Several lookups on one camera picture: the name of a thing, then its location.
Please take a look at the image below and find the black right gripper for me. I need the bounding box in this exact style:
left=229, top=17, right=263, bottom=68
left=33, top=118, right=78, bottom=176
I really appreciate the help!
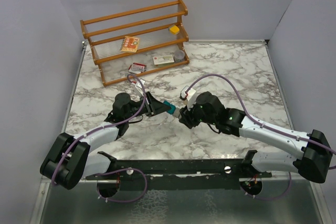
left=180, top=97, right=217, bottom=129

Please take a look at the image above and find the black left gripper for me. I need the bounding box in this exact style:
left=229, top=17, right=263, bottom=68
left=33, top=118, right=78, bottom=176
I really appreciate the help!
left=125, top=91, right=172, bottom=121

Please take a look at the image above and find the teal pill organizer box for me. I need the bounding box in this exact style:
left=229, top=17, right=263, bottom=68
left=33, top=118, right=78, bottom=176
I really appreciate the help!
left=163, top=101, right=176, bottom=115

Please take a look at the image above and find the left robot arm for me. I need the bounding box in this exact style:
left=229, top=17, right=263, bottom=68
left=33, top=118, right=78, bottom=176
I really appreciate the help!
left=39, top=92, right=171, bottom=190

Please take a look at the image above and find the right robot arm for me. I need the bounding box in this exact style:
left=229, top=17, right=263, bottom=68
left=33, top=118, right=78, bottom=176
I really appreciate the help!
left=172, top=92, right=332, bottom=184

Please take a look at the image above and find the red white staples box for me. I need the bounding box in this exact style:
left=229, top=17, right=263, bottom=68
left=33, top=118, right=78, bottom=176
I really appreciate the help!
left=128, top=62, right=146, bottom=74

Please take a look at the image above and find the green white cardboard box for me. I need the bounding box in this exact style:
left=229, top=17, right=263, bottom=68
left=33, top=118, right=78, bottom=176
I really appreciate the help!
left=153, top=55, right=175, bottom=67

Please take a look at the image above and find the orange spiral notebook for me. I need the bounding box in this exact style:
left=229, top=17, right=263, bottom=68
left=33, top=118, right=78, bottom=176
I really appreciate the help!
left=120, top=36, right=140, bottom=53

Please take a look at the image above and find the wooden three-tier shelf rack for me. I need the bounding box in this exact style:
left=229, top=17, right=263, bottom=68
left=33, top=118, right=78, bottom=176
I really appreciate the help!
left=80, top=0, right=189, bottom=87

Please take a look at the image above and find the yellow block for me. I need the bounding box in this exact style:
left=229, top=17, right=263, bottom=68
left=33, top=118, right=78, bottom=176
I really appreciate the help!
left=169, top=25, right=180, bottom=35

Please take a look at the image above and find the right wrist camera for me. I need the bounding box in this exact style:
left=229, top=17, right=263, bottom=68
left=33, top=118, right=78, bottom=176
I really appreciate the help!
left=180, top=86, right=197, bottom=108

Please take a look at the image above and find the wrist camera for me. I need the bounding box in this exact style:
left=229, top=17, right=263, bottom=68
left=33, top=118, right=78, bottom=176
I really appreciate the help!
left=180, top=86, right=197, bottom=108
left=133, top=78, right=146, bottom=97

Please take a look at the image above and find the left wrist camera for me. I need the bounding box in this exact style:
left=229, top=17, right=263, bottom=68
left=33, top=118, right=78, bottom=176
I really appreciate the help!
left=133, top=78, right=146, bottom=97

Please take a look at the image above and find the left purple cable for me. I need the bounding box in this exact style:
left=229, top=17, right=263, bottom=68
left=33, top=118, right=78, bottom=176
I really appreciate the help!
left=51, top=73, right=149, bottom=204

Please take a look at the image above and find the purple cable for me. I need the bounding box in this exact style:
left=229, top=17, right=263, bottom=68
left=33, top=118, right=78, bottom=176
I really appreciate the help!
left=51, top=73, right=149, bottom=204
left=185, top=73, right=336, bottom=200

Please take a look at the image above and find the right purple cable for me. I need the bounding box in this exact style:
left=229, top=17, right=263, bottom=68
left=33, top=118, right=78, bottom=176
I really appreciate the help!
left=185, top=73, right=336, bottom=200

